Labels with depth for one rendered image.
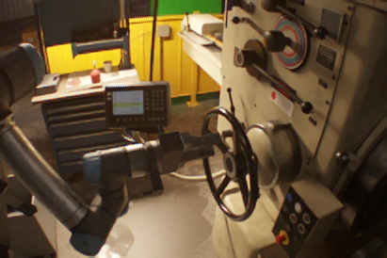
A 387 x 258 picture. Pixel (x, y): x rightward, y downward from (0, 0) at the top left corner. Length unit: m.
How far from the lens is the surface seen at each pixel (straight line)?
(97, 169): 0.63
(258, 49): 1.01
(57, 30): 2.58
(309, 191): 0.82
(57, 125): 2.36
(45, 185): 0.59
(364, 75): 0.72
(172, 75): 3.58
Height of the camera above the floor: 1.89
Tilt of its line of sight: 34 degrees down
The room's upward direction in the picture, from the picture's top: 2 degrees clockwise
